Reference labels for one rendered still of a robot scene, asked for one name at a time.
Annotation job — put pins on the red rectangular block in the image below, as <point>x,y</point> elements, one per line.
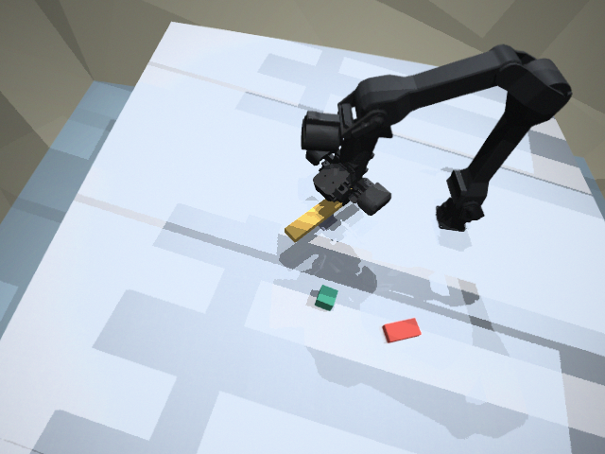
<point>401,330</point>

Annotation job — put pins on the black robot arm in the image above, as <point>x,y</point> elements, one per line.
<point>536,89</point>

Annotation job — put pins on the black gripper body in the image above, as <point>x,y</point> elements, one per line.
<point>371,197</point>

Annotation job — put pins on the green cube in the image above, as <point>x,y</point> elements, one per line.
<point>326,298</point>

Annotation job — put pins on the yellow rectangular bar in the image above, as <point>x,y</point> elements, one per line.
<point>311,219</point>

